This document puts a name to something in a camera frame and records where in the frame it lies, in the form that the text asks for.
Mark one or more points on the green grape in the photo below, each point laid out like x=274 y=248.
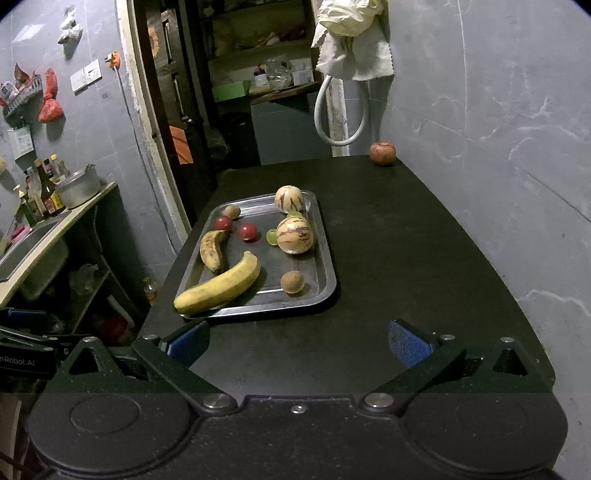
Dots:
x=271 y=237
x=295 y=215

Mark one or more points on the wooden kitchen counter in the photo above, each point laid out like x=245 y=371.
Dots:
x=92 y=203

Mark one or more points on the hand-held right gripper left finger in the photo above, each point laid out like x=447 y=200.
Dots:
x=184 y=344

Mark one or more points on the yellow-capped clear bottle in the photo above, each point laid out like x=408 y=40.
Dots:
x=59 y=168

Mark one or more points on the red cherry tomato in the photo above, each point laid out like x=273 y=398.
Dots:
x=223 y=223
x=248 y=232

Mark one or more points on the clear plastic container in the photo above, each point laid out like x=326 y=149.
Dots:
x=279 y=74

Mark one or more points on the orange wall hook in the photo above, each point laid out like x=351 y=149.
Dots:
x=113 y=60

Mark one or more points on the large yellow banana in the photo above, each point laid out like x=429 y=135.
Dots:
x=217 y=288

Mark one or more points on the red plastic bag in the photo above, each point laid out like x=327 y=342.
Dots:
x=51 y=108

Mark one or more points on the white wall switch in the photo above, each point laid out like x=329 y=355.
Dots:
x=86 y=76

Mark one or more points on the white plastic bag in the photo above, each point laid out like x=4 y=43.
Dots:
x=70 y=25

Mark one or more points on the round brown fruit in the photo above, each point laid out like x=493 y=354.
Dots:
x=232 y=211
x=292 y=281

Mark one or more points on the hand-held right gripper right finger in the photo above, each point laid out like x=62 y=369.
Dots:
x=408 y=344

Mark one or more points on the rectangular metal tray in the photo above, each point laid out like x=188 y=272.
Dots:
x=272 y=272

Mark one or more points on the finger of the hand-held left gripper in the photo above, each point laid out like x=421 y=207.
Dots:
x=23 y=314
x=32 y=336

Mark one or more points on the metal sink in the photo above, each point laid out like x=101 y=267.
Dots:
x=32 y=256

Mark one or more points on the grey cabinet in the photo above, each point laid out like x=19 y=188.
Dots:
x=291 y=131

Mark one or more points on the metal cooking pot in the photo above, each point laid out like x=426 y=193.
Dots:
x=78 y=189

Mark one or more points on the green bottle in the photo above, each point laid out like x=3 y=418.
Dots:
x=27 y=210

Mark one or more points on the red apple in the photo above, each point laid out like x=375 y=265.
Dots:
x=382 y=153

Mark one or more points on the red container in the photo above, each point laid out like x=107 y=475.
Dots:
x=114 y=330

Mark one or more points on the white wall paper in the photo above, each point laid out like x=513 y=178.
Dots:
x=21 y=141

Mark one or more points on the striped pepino melon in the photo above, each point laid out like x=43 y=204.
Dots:
x=295 y=235
x=289 y=199

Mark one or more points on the white hanging cloth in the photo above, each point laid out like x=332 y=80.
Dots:
x=364 y=60

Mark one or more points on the dark sauce bottle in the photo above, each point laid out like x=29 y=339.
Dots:
x=48 y=194

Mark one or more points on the pale yellow cloth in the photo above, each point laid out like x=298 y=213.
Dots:
x=351 y=16

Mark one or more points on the cooking oil bottle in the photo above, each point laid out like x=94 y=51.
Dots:
x=150 y=290

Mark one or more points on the small jar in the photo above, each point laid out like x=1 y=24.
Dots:
x=260 y=77

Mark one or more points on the wall storage rack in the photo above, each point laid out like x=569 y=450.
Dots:
x=21 y=99

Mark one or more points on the green box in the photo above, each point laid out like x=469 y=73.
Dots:
x=231 y=91

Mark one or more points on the wooden shelf board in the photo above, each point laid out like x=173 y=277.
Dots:
x=286 y=92

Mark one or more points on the small white box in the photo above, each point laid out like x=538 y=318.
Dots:
x=302 y=74

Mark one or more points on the small spotted banana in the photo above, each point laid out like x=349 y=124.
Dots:
x=212 y=249

